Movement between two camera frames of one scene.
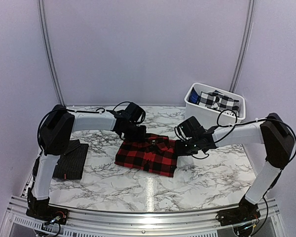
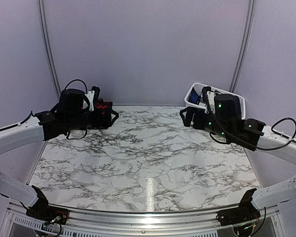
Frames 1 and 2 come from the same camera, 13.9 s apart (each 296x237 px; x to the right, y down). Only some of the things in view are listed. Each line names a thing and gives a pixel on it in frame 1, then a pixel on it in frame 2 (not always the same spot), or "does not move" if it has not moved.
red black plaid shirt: [157, 154] to [103, 107]
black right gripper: [179, 151] to [192, 111]
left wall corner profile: [41, 11] does not move
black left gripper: [140, 136] to [99, 123]
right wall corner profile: [245, 47] does not move
